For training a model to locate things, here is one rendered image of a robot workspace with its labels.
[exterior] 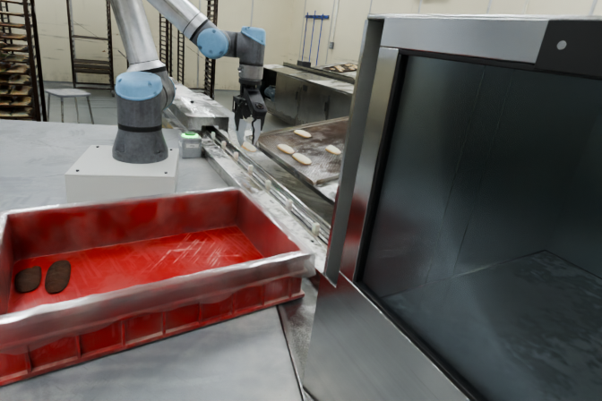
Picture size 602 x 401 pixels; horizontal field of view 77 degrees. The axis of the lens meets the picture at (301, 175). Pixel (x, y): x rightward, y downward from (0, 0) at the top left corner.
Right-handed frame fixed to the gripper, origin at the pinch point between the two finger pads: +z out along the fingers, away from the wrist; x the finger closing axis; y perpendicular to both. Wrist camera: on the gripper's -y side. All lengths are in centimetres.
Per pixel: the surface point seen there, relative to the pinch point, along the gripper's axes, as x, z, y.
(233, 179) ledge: 8.9, 7.6, -12.5
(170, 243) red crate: 32, 11, -37
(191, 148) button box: 13.3, 7.8, 20.5
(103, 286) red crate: 45, 11, -48
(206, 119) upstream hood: 0.9, 2.9, 45.2
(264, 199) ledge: 5.6, 7.6, -28.0
